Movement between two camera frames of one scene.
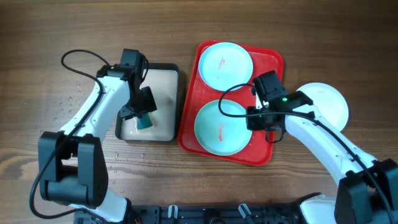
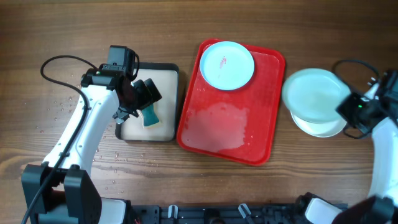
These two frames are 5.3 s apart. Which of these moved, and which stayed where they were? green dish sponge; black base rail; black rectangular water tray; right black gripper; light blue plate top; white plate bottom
Moved: right black gripper; white plate bottom; green dish sponge
Stayed: light blue plate top; black base rail; black rectangular water tray
